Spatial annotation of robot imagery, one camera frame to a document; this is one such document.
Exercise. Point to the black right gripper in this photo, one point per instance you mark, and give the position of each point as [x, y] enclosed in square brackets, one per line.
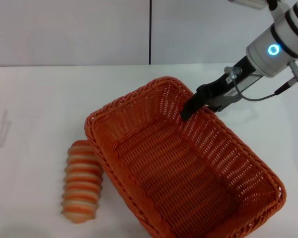
[234, 81]

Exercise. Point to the orange woven rectangular basket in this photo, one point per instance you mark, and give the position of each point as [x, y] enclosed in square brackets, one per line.
[176, 173]

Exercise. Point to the orange striped toy bread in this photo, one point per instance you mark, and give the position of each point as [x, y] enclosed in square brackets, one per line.
[82, 183]

